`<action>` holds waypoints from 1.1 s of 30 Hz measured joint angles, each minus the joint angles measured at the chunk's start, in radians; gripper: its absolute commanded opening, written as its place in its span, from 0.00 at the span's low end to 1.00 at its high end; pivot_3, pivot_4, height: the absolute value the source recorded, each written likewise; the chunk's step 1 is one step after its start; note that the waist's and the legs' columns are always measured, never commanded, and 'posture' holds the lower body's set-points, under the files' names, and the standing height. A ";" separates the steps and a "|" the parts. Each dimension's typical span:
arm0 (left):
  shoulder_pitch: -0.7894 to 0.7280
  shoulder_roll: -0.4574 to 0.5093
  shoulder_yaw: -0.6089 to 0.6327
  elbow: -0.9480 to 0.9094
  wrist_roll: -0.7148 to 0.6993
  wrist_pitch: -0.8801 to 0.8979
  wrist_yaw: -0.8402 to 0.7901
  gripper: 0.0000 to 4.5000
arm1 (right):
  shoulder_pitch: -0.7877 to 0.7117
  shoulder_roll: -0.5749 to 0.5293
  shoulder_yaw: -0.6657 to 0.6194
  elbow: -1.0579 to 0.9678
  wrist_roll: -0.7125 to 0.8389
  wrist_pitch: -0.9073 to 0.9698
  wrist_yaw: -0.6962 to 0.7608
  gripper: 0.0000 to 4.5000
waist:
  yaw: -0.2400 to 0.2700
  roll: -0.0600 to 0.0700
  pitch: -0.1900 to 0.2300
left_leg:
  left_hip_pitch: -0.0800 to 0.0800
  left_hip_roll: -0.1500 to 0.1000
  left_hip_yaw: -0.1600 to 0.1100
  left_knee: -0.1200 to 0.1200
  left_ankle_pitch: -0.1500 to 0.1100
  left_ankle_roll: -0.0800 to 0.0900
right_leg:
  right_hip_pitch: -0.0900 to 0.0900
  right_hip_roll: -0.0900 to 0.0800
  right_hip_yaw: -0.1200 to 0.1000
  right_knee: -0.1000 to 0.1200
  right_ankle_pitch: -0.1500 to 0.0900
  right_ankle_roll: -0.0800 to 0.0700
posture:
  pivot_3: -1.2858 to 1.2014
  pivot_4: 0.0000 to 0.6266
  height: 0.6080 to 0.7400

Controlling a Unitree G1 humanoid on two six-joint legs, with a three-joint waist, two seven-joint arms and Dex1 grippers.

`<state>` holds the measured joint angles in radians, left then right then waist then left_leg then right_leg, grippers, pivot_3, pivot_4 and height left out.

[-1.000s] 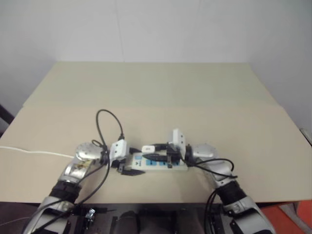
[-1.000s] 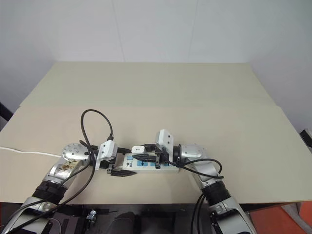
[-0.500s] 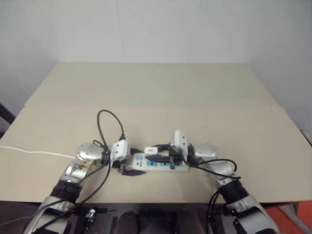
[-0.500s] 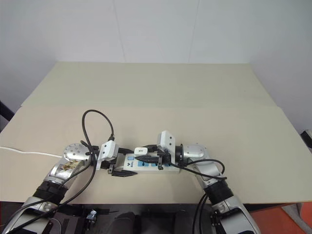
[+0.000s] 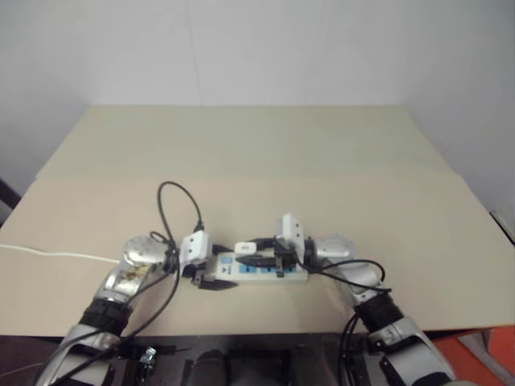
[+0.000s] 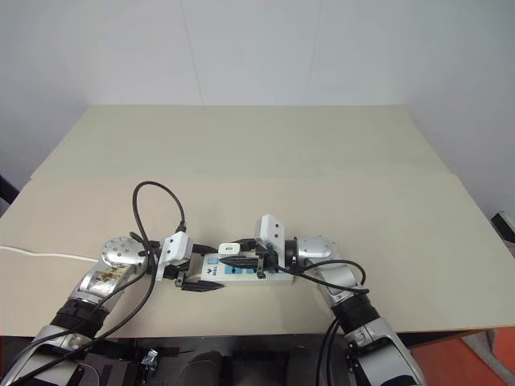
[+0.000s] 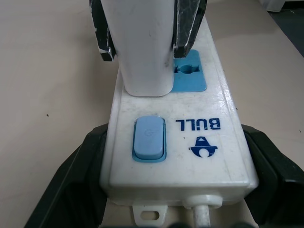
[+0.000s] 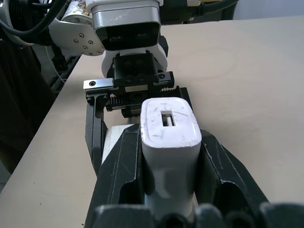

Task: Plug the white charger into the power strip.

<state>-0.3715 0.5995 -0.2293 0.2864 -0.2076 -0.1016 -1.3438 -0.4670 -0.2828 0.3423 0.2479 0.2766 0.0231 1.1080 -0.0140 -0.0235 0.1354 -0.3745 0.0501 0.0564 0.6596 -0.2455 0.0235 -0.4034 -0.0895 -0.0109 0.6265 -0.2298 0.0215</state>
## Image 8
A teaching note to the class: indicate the black metal frame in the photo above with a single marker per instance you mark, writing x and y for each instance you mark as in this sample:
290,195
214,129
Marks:
63,66

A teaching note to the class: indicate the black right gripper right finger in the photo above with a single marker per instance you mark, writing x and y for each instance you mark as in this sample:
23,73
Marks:
221,166

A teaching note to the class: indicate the silver robot body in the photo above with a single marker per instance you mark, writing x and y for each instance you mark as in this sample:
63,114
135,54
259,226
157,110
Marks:
14,21

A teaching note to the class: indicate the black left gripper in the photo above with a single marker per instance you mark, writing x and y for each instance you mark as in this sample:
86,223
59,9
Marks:
134,69

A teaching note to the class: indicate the white charger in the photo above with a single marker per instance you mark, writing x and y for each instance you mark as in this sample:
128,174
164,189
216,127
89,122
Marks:
169,154

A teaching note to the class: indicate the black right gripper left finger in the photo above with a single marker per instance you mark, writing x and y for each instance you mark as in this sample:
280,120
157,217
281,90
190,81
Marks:
118,161

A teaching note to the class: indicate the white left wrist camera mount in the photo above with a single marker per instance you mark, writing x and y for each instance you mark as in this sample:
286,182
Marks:
128,26

